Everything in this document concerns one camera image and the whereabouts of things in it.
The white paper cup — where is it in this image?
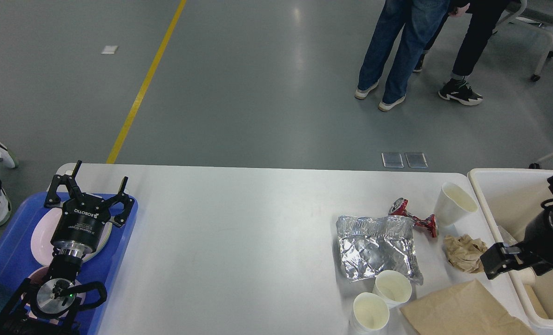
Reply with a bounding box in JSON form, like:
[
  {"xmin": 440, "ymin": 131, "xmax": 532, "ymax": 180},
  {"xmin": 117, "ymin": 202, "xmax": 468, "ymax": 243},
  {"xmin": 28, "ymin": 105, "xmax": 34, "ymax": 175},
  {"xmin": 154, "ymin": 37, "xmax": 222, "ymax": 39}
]
[
  {"xmin": 350, "ymin": 292, "xmax": 390, "ymax": 335},
  {"xmin": 434, "ymin": 182, "xmax": 479, "ymax": 227},
  {"xmin": 372, "ymin": 270, "xmax": 412, "ymax": 309}
]

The right metal floor plate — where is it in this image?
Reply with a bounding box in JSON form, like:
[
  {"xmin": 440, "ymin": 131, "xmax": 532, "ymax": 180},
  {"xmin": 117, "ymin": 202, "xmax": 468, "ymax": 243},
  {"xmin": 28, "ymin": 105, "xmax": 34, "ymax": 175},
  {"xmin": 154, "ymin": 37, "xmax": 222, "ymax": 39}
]
[{"xmin": 405, "ymin": 152, "xmax": 428, "ymax": 169}]

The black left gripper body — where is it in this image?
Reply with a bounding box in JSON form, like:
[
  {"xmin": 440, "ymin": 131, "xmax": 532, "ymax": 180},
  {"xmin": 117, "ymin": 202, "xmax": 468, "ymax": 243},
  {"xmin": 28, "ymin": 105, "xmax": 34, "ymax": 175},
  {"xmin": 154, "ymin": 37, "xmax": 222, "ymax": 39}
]
[{"xmin": 50, "ymin": 198, "xmax": 111, "ymax": 256}]

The tipped white paper cup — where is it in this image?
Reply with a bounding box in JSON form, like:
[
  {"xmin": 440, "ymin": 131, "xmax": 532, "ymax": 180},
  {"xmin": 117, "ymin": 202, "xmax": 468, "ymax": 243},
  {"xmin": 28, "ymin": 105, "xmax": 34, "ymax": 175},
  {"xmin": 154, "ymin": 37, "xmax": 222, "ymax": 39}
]
[{"xmin": 434, "ymin": 182, "xmax": 479, "ymax": 227}]

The small red object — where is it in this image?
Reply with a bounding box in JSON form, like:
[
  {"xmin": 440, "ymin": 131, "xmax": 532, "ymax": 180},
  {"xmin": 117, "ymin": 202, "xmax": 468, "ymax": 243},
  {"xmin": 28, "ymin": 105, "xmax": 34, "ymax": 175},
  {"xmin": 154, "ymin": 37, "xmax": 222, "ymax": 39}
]
[{"xmin": 388, "ymin": 197, "xmax": 438, "ymax": 238}]

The cream plastic bin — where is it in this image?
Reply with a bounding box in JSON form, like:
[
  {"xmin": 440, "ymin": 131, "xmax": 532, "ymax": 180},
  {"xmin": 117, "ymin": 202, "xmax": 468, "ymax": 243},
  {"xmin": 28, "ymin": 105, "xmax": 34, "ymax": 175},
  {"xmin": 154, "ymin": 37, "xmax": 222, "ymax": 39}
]
[{"xmin": 468, "ymin": 169, "xmax": 553, "ymax": 335}]

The white paper cup front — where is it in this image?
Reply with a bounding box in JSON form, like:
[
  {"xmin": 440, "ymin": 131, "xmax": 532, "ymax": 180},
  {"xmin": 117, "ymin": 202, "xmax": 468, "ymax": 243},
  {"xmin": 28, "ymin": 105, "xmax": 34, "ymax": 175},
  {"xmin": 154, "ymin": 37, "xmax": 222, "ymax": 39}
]
[{"xmin": 350, "ymin": 292, "xmax": 390, "ymax": 335}]

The clear plastic wrap in bin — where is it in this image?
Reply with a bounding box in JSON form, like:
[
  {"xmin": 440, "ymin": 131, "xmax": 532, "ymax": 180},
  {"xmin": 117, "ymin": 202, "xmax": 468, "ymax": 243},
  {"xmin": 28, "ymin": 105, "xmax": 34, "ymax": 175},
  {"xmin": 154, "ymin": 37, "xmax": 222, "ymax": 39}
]
[{"xmin": 497, "ymin": 226, "xmax": 519, "ymax": 246}]

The yellow-green plate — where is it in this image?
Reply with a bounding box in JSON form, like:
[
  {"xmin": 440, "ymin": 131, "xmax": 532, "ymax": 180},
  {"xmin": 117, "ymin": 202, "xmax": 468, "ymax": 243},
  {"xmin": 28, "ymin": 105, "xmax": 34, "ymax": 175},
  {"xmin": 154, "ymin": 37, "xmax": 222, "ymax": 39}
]
[{"xmin": 92, "ymin": 222, "xmax": 114, "ymax": 255}]

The left metal floor plate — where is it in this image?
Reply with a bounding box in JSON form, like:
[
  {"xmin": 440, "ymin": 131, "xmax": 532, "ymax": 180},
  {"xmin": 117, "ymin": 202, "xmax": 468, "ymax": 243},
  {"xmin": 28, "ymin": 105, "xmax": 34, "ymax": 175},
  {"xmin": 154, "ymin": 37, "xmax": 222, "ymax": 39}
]
[{"xmin": 381, "ymin": 152, "xmax": 404, "ymax": 169}]

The crumpled brown paper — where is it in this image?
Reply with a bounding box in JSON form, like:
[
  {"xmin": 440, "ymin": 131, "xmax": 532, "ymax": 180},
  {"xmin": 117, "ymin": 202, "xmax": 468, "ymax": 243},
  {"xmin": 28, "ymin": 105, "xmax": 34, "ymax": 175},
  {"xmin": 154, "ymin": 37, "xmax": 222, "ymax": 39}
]
[{"xmin": 443, "ymin": 234, "xmax": 488, "ymax": 273}]

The person in blue jeans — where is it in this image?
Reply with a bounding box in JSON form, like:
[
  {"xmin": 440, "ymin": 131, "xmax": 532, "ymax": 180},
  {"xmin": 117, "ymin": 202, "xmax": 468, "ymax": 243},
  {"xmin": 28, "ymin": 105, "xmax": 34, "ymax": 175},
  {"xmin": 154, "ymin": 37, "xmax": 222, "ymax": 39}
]
[{"xmin": 354, "ymin": 0, "xmax": 470, "ymax": 112}]

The pink plate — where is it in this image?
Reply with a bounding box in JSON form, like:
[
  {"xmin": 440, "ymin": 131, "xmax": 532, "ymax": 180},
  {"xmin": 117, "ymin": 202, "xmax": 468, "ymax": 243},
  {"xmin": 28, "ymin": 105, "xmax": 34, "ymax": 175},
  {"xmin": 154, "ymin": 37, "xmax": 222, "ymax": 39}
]
[{"xmin": 30, "ymin": 208, "xmax": 98, "ymax": 266}]

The metal floor plate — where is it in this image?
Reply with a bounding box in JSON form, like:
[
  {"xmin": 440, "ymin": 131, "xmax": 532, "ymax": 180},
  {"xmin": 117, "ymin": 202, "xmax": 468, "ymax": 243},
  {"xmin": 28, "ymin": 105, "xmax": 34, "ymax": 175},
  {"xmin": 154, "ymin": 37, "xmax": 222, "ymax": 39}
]
[
  {"xmin": 405, "ymin": 152, "xmax": 428, "ymax": 169},
  {"xmin": 381, "ymin": 152, "xmax": 404, "ymax": 169}
]

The blue plastic tray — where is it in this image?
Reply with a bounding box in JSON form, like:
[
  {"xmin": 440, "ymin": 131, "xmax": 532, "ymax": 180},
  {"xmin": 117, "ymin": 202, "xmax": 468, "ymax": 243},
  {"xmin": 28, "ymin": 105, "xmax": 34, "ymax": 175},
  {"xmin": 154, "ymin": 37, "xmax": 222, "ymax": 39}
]
[{"xmin": 0, "ymin": 191, "xmax": 139, "ymax": 335}]

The white floor label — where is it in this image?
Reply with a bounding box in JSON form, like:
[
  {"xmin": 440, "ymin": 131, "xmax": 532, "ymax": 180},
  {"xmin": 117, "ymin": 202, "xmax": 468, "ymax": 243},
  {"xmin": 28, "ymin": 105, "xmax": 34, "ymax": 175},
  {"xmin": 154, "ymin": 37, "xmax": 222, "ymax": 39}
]
[{"xmin": 101, "ymin": 45, "xmax": 118, "ymax": 55}]

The pink mug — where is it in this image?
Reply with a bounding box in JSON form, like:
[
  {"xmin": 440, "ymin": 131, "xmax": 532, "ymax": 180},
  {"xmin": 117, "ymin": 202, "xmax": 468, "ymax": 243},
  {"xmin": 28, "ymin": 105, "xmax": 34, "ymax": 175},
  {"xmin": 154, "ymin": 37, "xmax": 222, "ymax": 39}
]
[{"xmin": 27, "ymin": 267, "xmax": 86, "ymax": 324}]

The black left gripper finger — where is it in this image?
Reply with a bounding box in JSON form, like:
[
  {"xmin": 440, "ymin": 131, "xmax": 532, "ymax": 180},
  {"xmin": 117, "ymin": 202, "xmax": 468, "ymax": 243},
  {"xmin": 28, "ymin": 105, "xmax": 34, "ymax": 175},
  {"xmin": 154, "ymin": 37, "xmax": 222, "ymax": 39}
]
[
  {"xmin": 43, "ymin": 161, "xmax": 88, "ymax": 211},
  {"xmin": 97, "ymin": 177, "xmax": 135, "ymax": 228}
]

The paper cup in bin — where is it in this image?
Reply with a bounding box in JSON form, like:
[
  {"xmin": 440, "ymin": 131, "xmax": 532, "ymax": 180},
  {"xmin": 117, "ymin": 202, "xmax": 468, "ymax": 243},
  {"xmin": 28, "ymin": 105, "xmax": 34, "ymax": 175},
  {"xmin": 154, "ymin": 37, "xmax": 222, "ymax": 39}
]
[{"xmin": 516, "ymin": 268, "xmax": 537, "ymax": 286}]

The white office chair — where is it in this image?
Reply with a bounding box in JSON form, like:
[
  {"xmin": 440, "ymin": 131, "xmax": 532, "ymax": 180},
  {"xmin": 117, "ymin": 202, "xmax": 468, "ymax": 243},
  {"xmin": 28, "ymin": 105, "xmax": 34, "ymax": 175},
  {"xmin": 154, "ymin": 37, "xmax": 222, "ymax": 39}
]
[{"xmin": 492, "ymin": 0, "xmax": 553, "ymax": 82}]

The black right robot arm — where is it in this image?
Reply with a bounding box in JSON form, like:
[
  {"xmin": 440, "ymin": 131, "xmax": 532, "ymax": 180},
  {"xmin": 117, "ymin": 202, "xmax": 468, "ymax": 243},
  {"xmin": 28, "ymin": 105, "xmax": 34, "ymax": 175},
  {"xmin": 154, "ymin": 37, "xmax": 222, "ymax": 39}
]
[{"xmin": 480, "ymin": 176, "xmax": 553, "ymax": 280}]

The brown paper sheet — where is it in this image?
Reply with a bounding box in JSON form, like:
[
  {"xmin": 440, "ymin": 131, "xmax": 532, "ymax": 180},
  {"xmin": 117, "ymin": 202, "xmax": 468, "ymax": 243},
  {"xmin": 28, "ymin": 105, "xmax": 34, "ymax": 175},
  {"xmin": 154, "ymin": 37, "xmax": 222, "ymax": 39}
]
[{"xmin": 400, "ymin": 280, "xmax": 534, "ymax": 335}]

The crumpled aluminium foil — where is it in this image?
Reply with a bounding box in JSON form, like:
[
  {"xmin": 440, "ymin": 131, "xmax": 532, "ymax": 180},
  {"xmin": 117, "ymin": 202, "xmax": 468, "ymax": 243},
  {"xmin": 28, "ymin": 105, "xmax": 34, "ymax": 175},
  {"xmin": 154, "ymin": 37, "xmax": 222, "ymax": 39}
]
[{"xmin": 336, "ymin": 215, "xmax": 424, "ymax": 285}]

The person in black trousers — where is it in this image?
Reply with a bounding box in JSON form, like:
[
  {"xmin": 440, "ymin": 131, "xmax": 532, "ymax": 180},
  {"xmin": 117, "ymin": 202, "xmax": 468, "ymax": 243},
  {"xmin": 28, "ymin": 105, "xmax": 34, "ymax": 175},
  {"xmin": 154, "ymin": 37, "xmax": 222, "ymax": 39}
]
[{"xmin": 413, "ymin": 0, "xmax": 509, "ymax": 106}]

